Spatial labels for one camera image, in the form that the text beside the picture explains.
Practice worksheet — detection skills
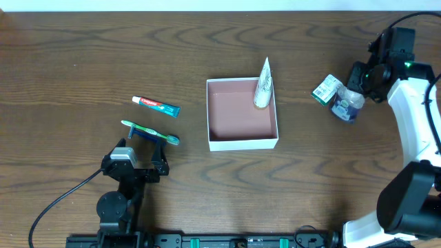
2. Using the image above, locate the white shampoo tube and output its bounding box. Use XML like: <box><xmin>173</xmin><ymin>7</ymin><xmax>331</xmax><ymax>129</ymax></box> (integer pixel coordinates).
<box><xmin>254</xmin><ymin>57</ymin><xmax>273</xmax><ymax>110</ymax></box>

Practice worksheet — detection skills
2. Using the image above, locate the white box pink interior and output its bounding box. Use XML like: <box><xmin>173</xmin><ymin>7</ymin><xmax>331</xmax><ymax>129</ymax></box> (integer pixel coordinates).
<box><xmin>206</xmin><ymin>77</ymin><xmax>279</xmax><ymax>152</ymax></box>

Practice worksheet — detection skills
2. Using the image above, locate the Colgate toothpaste tube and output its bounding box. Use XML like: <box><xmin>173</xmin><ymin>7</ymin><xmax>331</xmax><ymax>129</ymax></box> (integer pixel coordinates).
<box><xmin>132</xmin><ymin>96</ymin><xmax>181</xmax><ymax>118</ymax></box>

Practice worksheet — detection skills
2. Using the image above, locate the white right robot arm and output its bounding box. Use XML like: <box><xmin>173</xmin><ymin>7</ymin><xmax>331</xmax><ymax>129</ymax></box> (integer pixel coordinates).
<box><xmin>342</xmin><ymin>61</ymin><xmax>440</xmax><ymax>247</ymax></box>

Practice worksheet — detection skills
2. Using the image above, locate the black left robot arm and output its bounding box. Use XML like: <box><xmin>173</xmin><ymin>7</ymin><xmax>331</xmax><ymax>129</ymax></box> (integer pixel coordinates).
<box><xmin>96</xmin><ymin>138</ymin><xmax>170</xmax><ymax>247</ymax></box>

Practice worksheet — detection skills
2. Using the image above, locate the green white soap box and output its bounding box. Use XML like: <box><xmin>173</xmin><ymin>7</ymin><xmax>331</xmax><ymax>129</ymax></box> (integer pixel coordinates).
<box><xmin>311</xmin><ymin>74</ymin><xmax>343</xmax><ymax>106</ymax></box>

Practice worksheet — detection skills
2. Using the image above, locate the green toothbrush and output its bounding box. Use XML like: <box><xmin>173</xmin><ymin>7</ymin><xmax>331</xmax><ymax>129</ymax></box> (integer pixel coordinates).
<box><xmin>121</xmin><ymin>120</ymin><xmax>180</xmax><ymax>145</ymax></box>

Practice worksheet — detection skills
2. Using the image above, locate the blue pump soap bottle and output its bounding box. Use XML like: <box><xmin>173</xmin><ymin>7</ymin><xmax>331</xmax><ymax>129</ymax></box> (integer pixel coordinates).
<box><xmin>330</xmin><ymin>86</ymin><xmax>365</xmax><ymax>123</ymax></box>

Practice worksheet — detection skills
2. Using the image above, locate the blue razor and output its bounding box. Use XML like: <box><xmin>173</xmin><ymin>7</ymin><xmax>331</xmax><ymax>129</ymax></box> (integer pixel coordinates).
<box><xmin>127</xmin><ymin>126</ymin><xmax>160</xmax><ymax>143</ymax></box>

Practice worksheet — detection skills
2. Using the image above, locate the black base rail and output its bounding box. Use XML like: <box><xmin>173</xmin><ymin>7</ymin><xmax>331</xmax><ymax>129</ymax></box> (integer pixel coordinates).
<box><xmin>65</xmin><ymin>230</ymin><xmax>342</xmax><ymax>248</ymax></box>

